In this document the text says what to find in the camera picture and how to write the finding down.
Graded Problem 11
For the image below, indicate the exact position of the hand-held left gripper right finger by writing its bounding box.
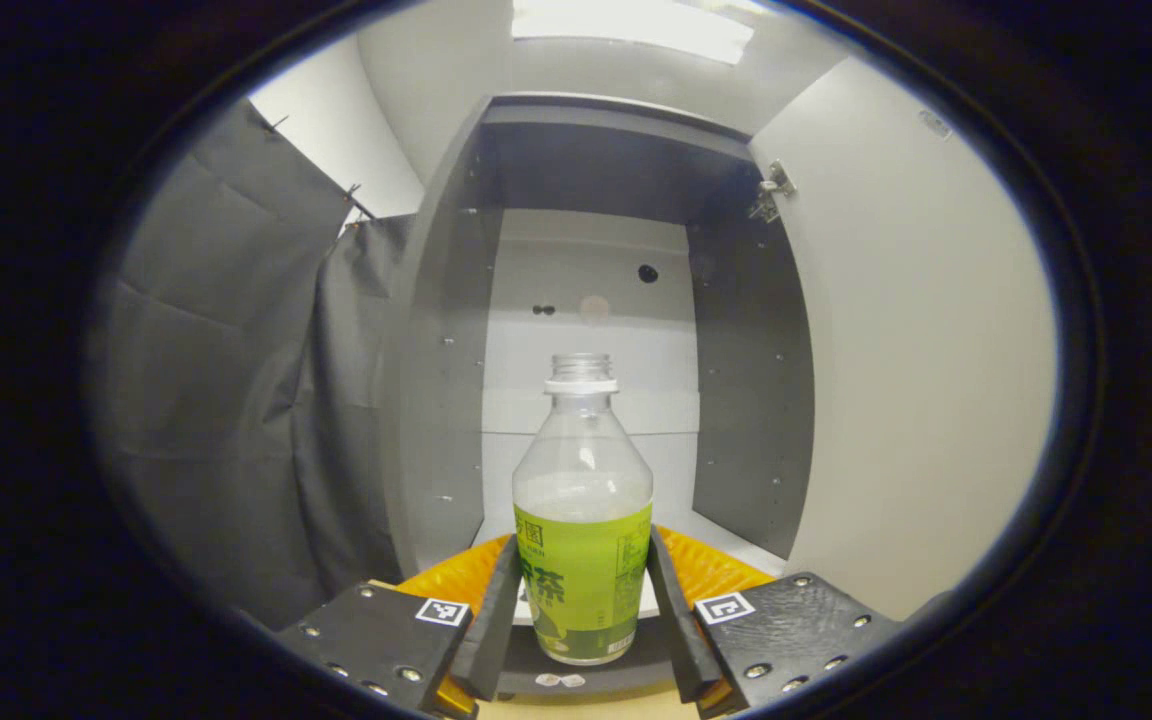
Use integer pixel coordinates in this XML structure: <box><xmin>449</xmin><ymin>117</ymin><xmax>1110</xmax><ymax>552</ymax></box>
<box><xmin>648</xmin><ymin>525</ymin><xmax>902</xmax><ymax>717</ymax></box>

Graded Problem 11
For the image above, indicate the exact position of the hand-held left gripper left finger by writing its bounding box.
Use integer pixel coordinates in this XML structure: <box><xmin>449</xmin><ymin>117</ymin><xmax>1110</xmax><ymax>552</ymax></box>
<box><xmin>276</xmin><ymin>533</ymin><xmax>522</xmax><ymax>719</ymax></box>

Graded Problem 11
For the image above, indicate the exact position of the clear bottle with green label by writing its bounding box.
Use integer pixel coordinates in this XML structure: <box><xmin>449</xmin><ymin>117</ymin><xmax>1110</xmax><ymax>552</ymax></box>
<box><xmin>512</xmin><ymin>352</ymin><xmax>655</xmax><ymax>666</ymax></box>

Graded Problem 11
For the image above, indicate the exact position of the grey cabinet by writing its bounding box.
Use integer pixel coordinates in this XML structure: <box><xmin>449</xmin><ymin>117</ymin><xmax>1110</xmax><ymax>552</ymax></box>
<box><xmin>381</xmin><ymin>93</ymin><xmax>817</xmax><ymax>699</ymax></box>

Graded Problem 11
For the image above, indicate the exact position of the beige cabinet door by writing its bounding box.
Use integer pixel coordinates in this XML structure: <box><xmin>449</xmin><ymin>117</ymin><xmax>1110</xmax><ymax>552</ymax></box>
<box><xmin>748</xmin><ymin>55</ymin><xmax>1059</xmax><ymax>623</ymax></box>

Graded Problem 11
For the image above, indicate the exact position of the metal door hinge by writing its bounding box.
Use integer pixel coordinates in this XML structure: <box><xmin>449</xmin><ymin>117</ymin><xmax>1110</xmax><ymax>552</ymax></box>
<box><xmin>748</xmin><ymin>160</ymin><xmax>797</xmax><ymax>223</ymax></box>

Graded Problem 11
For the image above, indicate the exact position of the black backdrop cloth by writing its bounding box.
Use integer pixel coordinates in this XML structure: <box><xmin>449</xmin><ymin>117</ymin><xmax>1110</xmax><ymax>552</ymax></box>
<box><xmin>96</xmin><ymin>100</ymin><xmax>417</xmax><ymax>631</ymax></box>

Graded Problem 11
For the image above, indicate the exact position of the large ceiling light panel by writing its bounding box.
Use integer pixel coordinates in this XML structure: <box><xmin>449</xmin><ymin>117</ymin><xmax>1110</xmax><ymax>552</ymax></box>
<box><xmin>511</xmin><ymin>0</ymin><xmax>757</xmax><ymax>66</ymax></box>

